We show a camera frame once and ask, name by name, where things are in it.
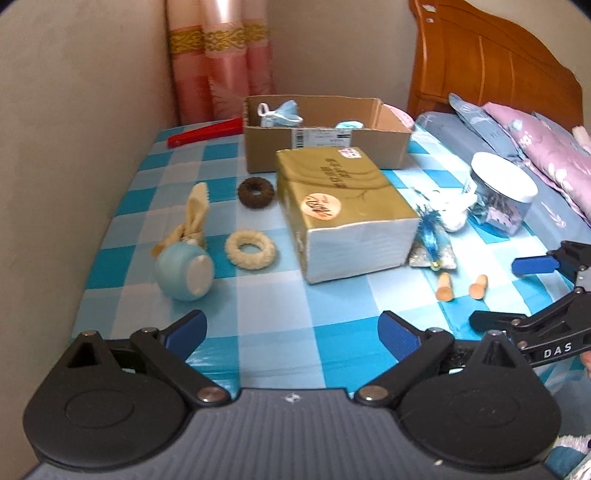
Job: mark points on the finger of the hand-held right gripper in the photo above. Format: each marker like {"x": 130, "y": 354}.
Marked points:
{"x": 535, "y": 266}
{"x": 496, "y": 320}

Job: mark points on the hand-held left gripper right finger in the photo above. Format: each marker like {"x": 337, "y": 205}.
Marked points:
{"x": 399, "y": 334}

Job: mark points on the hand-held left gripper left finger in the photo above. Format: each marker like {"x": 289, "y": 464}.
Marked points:
{"x": 184, "y": 332}

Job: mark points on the light blue cup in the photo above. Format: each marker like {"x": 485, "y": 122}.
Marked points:
{"x": 178, "y": 272}

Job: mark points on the white cloth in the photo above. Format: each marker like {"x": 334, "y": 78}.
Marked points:
{"x": 455, "y": 217}

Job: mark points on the cream scrunchie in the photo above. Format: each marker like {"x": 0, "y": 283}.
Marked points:
{"x": 235, "y": 251}

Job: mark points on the blue tinsel sachet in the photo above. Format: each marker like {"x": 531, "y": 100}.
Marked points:
{"x": 429, "y": 235}

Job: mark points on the cream cloth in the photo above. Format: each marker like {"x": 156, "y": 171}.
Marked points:
{"x": 198, "y": 207}

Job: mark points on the brown scrunchie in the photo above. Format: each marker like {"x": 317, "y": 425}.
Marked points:
{"x": 244, "y": 194}

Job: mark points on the cardboard box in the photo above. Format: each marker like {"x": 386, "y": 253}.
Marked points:
{"x": 268, "y": 147}

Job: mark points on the light blue soft item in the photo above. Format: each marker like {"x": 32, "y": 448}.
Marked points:
{"x": 348, "y": 125}

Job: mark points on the person's right hand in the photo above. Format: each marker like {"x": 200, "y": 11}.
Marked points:
{"x": 586, "y": 367}

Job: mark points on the wooden peg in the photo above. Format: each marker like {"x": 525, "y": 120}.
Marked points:
{"x": 478, "y": 287}
{"x": 444, "y": 287}

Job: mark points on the blue checkered tablecloth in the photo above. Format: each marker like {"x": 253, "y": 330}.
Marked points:
{"x": 277, "y": 314}

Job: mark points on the clear jar with white lid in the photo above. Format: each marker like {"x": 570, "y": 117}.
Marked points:
{"x": 503, "y": 175}

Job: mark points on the pink floral pillow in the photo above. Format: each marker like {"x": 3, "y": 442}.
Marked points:
{"x": 554, "y": 157}

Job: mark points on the gold tissue pack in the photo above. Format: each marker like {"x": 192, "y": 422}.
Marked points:
{"x": 341, "y": 207}

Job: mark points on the blue-grey feather print pillow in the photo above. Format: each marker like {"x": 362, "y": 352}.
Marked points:
{"x": 485, "y": 124}

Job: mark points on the red plastic bar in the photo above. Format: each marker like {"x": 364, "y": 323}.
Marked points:
{"x": 203, "y": 133}

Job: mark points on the wooden headboard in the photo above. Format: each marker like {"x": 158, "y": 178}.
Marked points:
{"x": 485, "y": 55}

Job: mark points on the blue face mask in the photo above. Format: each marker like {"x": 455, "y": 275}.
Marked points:
{"x": 284, "y": 113}

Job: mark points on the pink curtain with gold band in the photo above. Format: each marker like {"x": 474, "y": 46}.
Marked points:
{"x": 217, "y": 69}

